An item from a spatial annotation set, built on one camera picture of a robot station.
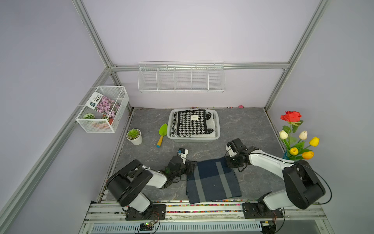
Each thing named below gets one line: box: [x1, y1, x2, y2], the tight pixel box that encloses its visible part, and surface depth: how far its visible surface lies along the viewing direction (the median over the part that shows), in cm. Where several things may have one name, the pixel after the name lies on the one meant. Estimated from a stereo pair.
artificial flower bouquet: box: [279, 110, 320, 161], surface depth 69 cm
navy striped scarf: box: [186, 157, 242, 204], surface depth 83 cm
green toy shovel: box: [155, 123, 169, 149], surface depth 107 cm
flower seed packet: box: [85, 91, 121, 119], surface depth 76 cm
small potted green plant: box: [126, 128, 143, 146], surface depth 96 cm
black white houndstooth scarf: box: [177, 109, 207, 136], surface depth 97 cm
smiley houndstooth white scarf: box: [170, 111, 216, 138], surface depth 95 cm
